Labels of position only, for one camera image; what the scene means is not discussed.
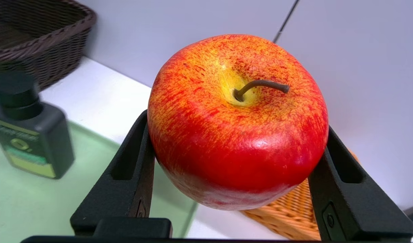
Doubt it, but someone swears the light green plastic tray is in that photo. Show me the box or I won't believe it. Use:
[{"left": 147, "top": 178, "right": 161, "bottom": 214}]
[{"left": 0, "top": 86, "right": 197, "bottom": 243}]

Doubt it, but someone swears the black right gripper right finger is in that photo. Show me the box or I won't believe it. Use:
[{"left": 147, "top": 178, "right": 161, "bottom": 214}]
[{"left": 308, "top": 127, "right": 413, "bottom": 242}]

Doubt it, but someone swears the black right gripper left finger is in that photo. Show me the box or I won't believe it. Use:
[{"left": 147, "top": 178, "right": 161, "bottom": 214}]
[{"left": 70, "top": 110, "right": 173, "bottom": 238}]

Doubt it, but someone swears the black pump bottle green label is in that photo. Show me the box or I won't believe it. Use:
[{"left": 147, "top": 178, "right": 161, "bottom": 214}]
[{"left": 0, "top": 71, "right": 75, "bottom": 179}]

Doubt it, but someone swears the dark brown wicker basket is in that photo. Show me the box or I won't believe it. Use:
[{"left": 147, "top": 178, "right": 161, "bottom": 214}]
[{"left": 0, "top": 0, "right": 97, "bottom": 91}]

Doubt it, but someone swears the red apple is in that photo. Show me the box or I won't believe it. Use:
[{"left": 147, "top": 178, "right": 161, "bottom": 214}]
[{"left": 147, "top": 34, "right": 329, "bottom": 211}]

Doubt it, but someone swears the orange wicker basket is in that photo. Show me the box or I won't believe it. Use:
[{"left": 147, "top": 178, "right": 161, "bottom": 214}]
[{"left": 240, "top": 150, "right": 359, "bottom": 241}]

